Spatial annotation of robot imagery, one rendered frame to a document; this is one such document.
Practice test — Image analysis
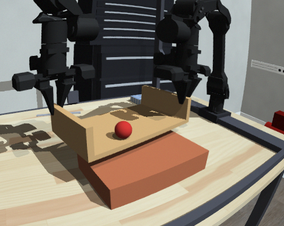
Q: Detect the red ball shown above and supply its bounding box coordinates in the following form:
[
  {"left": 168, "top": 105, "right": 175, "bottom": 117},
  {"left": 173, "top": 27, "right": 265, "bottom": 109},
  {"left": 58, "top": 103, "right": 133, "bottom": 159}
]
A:
[{"left": 114, "top": 121, "right": 132, "bottom": 139}]

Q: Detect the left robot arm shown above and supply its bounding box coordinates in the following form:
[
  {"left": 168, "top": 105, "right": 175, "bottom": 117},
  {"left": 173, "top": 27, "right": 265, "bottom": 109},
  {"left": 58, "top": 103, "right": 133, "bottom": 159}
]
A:
[{"left": 153, "top": 0, "right": 231, "bottom": 114}]

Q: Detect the blue checkered cloth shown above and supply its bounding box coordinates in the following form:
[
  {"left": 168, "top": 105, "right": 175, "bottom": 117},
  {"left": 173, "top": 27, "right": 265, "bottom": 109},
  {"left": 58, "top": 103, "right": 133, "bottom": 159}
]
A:
[{"left": 130, "top": 94, "right": 141, "bottom": 105}]

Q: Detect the orange-brown rectangular block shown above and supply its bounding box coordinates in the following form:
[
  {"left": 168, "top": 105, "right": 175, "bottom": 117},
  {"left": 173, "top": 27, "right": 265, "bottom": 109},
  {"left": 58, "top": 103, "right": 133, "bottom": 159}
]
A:
[{"left": 77, "top": 130, "right": 209, "bottom": 210}]

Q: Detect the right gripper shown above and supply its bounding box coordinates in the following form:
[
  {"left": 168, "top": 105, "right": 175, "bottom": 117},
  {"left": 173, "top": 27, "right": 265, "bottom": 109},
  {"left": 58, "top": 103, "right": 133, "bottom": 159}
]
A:
[{"left": 12, "top": 43, "right": 95, "bottom": 115}]

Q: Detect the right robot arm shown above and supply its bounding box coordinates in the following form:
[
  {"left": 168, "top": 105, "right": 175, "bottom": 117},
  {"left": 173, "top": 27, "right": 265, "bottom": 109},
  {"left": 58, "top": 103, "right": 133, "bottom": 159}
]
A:
[{"left": 29, "top": 0, "right": 100, "bottom": 74}]

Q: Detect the tan wooden tray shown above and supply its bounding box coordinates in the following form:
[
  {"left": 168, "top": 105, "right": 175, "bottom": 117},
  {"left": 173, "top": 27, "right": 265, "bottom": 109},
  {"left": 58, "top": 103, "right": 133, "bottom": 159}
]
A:
[{"left": 51, "top": 85, "right": 191, "bottom": 163}]

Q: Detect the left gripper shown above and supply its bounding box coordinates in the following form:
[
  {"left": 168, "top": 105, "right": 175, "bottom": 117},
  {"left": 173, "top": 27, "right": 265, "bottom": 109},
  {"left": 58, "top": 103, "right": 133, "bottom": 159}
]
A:
[{"left": 154, "top": 44, "right": 211, "bottom": 104}]

